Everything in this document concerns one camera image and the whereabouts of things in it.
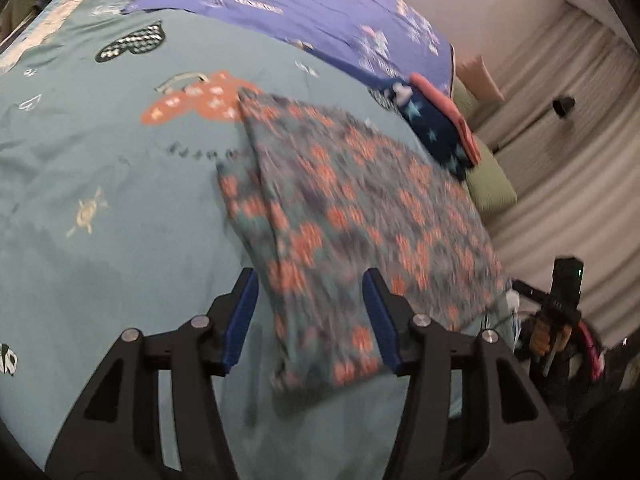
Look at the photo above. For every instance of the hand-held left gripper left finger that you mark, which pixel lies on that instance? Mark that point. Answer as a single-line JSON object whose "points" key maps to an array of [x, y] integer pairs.
{"points": [[240, 320]]}

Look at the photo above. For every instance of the green sofa cushion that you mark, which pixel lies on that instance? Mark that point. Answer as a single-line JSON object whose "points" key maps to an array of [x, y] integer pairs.
{"points": [[492, 185]]}

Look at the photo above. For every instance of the navy star-print folded cloth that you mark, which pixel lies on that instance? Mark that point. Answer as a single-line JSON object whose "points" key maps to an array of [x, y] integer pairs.
{"points": [[435, 125]]}

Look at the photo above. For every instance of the light grey curtain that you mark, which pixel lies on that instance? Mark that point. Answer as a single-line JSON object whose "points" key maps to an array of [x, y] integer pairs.
{"points": [[575, 185]]}

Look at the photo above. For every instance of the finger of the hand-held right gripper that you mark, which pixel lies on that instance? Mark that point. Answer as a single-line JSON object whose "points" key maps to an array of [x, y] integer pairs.
{"points": [[530, 290]]}

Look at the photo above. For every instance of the person's right hand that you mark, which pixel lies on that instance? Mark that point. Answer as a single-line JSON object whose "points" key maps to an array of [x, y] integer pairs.
{"points": [[539, 335]]}

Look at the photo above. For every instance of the small black wall fixture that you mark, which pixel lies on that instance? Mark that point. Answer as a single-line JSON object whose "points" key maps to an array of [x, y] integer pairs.
{"points": [[563, 106]]}

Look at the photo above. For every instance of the person's right forearm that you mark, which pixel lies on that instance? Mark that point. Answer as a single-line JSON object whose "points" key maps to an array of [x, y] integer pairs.
{"points": [[600, 360]]}

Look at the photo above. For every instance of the pink folded cloth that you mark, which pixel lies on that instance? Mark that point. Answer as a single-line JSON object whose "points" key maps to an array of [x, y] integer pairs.
{"points": [[450, 110]]}

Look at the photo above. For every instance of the beige pillow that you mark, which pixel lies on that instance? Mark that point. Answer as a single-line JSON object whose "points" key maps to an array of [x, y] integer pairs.
{"points": [[480, 77]]}

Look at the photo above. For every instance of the teal floral garment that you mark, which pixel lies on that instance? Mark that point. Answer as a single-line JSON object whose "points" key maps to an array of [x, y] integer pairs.
{"points": [[350, 200]]}

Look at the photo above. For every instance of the purple printed blanket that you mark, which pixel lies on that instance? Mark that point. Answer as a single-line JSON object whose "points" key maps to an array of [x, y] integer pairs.
{"points": [[310, 5]]}

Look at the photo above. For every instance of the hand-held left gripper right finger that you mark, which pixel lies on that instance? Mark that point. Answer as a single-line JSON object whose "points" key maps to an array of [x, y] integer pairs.
{"points": [[382, 325]]}

